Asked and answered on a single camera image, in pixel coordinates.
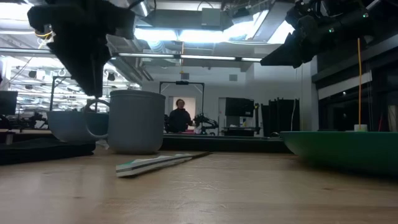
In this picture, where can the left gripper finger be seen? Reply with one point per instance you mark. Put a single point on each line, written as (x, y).
(84, 68)
(99, 77)

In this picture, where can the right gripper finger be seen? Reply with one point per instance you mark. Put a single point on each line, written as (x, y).
(286, 57)
(283, 43)

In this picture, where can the blue bowl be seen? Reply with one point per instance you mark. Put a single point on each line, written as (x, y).
(68, 127)

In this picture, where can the grey mug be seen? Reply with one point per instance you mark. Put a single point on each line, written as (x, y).
(136, 124)

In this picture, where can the black cloth napkin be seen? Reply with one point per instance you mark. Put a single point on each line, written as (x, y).
(37, 152)

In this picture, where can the green plate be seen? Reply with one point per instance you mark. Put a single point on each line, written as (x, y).
(342, 152)

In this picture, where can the black robot arm in room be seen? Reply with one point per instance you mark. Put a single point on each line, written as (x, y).
(34, 118)
(205, 119)

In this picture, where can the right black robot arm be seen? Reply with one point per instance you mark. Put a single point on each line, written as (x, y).
(351, 18)

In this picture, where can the black folding panels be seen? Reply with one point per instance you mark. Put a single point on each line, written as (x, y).
(280, 118)

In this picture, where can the black flat screen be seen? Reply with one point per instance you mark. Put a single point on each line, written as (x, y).
(239, 107)

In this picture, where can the grey electrical box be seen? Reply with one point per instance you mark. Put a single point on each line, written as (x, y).
(211, 17)

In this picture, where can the long strip light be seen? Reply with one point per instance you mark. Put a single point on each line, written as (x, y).
(205, 57)

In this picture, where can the dark computer monitor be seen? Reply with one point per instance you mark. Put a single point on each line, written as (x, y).
(7, 102)

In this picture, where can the black desk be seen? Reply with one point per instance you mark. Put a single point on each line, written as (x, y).
(239, 130)

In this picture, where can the person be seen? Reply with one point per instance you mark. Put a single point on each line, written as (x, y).
(179, 121)

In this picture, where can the pale green cup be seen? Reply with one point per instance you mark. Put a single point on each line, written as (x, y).
(360, 127)

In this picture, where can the thin black metal frame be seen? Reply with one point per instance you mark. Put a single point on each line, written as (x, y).
(51, 93)

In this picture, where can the silver air duct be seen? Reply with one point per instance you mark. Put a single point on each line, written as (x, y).
(143, 7)

